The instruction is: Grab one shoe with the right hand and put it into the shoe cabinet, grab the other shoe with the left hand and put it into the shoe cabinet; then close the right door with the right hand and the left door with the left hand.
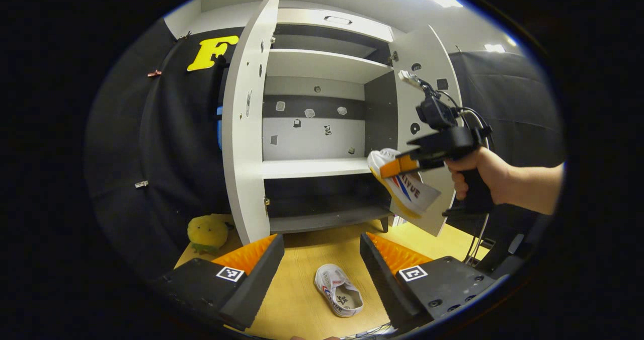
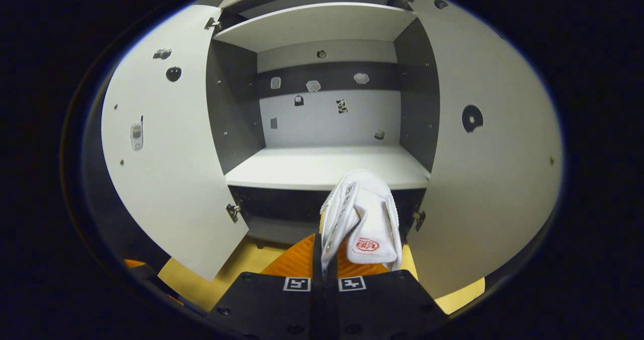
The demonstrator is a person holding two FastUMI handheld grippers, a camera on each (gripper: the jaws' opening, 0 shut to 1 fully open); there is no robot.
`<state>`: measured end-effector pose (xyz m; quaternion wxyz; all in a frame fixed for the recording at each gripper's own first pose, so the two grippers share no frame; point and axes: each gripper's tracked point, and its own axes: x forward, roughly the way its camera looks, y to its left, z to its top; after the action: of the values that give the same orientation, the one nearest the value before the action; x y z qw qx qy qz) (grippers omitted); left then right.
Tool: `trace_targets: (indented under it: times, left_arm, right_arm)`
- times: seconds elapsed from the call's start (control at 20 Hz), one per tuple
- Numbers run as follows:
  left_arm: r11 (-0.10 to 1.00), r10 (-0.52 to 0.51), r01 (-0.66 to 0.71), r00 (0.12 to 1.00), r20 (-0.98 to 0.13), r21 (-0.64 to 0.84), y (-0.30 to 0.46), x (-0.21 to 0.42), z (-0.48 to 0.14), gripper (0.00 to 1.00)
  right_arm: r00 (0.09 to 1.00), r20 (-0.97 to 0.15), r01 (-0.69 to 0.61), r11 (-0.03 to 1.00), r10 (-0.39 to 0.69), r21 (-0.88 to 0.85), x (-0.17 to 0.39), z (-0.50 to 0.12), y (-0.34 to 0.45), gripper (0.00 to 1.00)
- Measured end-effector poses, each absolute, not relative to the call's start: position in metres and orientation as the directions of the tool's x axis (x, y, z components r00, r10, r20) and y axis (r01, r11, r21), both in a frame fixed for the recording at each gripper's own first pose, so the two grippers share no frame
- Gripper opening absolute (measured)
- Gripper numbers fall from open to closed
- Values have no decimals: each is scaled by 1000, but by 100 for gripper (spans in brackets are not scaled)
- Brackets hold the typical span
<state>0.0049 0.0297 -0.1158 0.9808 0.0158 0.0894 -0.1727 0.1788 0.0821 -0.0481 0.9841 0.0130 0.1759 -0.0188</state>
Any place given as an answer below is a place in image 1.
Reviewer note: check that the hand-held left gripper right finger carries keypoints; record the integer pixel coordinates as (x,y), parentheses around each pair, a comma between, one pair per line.
(385,284)

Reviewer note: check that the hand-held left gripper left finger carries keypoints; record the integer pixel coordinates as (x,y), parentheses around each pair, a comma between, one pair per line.
(251,289)

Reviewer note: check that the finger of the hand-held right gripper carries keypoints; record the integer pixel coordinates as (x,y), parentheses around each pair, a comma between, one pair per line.
(400,166)

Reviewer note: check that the white canvas shoe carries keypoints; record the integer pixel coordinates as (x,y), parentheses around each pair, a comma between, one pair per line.
(338,289)
(410,194)

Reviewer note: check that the white shoe cabinet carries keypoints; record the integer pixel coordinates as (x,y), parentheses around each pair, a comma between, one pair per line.
(314,168)

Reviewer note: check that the white cabinet drawer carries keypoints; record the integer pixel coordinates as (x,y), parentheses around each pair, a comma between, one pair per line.
(302,20)

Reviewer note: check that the yellow plush toy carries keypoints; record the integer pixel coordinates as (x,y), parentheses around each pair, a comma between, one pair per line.
(207,234)

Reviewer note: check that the black backdrop cloth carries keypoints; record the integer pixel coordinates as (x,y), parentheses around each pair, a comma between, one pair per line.
(513,103)
(166,144)

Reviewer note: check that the small ceiling light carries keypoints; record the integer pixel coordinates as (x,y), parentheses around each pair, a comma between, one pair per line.
(494,48)

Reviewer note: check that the dark stand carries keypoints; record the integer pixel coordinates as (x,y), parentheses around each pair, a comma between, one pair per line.
(503,252)

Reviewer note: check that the silver clamp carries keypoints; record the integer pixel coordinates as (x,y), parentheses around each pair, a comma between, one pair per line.
(141,184)

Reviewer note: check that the red clamp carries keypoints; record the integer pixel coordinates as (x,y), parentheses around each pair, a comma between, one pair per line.
(154,73)

